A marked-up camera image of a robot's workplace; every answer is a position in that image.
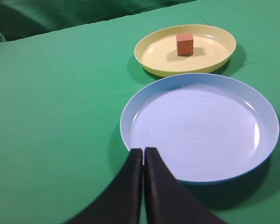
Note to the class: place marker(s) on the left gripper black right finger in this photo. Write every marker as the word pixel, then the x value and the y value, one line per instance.
pixel 166 200

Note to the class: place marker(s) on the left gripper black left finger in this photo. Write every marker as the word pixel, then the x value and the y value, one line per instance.
pixel 120 202

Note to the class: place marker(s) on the red cube block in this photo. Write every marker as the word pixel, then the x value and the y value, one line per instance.
pixel 185 44

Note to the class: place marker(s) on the light blue plate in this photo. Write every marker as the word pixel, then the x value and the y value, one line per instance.
pixel 207 128

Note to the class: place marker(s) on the yellow plate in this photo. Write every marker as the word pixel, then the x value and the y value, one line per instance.
pixel 157 52

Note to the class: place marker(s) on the green cloth table cover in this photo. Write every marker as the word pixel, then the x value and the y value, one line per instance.
pixel 62 94

